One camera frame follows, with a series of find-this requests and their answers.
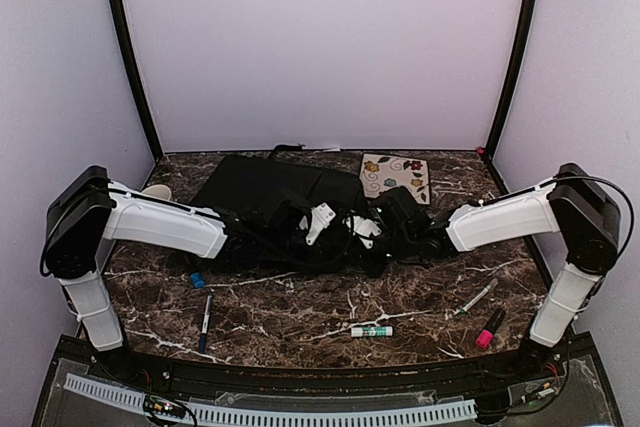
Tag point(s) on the thin white green pen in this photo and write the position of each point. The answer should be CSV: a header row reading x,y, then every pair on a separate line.
x,y
479,296

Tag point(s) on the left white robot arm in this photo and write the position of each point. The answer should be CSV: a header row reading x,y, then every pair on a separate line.
x,y
94,208

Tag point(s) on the blue capped marker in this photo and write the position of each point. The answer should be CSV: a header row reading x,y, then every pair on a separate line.
x,y
195,275

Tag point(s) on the black student bag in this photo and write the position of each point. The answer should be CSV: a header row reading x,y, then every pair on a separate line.
x,y
245,170

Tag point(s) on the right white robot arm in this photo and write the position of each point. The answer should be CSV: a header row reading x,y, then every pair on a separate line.
x,y
571,203

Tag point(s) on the right black frame post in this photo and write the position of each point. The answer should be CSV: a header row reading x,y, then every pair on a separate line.
x,y
518,49

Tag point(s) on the blue ballpoint pen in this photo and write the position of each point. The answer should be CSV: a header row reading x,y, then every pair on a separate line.
x,y
205,324

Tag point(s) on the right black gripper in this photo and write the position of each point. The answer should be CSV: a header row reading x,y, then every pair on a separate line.
x,y
364,258

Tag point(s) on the grey slotted cable duct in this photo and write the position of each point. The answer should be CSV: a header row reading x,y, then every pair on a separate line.
x,y
245,410

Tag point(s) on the pink black highlighter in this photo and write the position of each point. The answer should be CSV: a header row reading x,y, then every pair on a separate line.
x,y
487,333

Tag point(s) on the floral square plate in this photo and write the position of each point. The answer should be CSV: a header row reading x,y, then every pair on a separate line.
x,y
382,172

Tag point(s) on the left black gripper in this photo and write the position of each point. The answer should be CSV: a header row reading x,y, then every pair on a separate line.
x,y
319,253

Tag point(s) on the green white glue stick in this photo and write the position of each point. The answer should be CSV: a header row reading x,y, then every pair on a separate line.
x,y
371,331

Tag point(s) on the small circuit board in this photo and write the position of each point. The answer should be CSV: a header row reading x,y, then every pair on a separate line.
x,y
159,406

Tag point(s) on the black frame post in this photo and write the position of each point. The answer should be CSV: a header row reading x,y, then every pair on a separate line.
x,y
134,78
518,49

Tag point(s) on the beige ceramic mug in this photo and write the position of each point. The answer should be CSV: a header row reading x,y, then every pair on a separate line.
x,y
158,191

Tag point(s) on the black front rail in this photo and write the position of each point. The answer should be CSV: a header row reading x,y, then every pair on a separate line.
x,y
483,375

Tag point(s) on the left black frame post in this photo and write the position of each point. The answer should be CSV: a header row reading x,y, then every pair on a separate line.
x,y
134,78

